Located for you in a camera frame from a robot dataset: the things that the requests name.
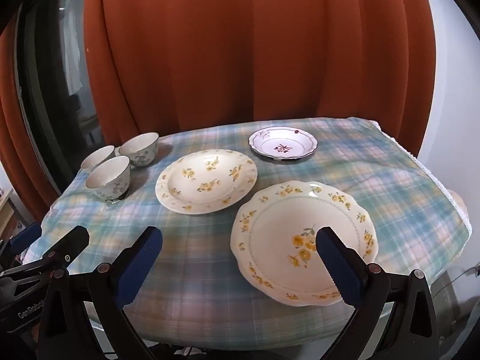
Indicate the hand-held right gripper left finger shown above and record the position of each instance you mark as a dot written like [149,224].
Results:
[137,270]

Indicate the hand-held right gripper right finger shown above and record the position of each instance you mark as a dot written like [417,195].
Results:
[339,270]

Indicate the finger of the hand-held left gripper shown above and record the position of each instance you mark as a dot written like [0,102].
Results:
[69,247]
[26,236]

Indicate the white bowl with blue flowers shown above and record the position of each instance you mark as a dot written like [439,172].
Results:
[108,183]
[140,155]
[98,154]

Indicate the white plate with red pattern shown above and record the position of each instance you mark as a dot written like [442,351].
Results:
[277,217]
[283,144]

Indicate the round yellow floral plate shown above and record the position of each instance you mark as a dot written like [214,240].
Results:
[206,180]

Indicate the pastel plaid tablecloth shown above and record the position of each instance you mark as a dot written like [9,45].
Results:
[202,255]

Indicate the dark glass door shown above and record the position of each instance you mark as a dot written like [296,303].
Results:
[48,63]

